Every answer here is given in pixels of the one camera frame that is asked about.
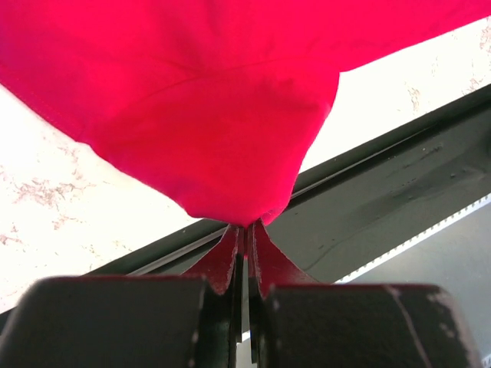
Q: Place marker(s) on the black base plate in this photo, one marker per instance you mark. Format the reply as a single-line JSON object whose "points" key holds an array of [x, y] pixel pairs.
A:
{"points": [[357, 206]]}

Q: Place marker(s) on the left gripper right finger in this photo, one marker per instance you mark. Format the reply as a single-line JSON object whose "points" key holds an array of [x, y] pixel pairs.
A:
{"points": [[296, 321]]}

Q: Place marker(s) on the red t shirt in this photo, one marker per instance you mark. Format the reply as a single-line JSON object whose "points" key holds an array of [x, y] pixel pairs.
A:
{"points": [[212, 103]]}

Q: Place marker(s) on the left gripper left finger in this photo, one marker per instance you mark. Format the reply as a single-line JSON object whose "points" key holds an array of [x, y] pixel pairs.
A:
{"points": [[188, 320]]}

